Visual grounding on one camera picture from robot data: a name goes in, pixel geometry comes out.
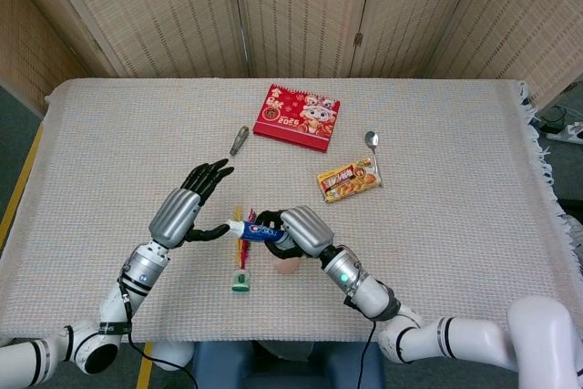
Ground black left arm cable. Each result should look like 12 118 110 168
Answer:
117 280 195 373

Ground peach coloured ball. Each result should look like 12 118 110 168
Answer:
274 257 302 275

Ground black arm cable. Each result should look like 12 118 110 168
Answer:
117 280 195 373
355 319 379 389

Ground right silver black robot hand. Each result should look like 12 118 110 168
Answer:
255 205 335 261

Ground beige woven tablecloth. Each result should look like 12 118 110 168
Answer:
0 77 583 345

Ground woven folding screen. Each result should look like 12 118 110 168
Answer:
0 0 583 110

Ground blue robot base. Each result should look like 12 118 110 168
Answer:
189 341 386 389

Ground white power strip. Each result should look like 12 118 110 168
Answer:
545 121 583 145

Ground yellow curry box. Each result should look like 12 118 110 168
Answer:
316 156 384 204

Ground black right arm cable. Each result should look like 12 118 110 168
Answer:
355 319 379 389

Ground grey metal clip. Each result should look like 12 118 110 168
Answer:
230 125 251 157

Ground blue white toothpaste tube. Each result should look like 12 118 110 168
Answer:
225 219 291 245

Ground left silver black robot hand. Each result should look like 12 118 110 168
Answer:
148 159 235 250

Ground metal spoon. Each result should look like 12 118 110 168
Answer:
363 130 384 188

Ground colourful feather shuttlecock green base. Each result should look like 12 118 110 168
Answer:
230 206 259 293

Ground red desk calendar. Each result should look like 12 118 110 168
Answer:
252 83 343 154

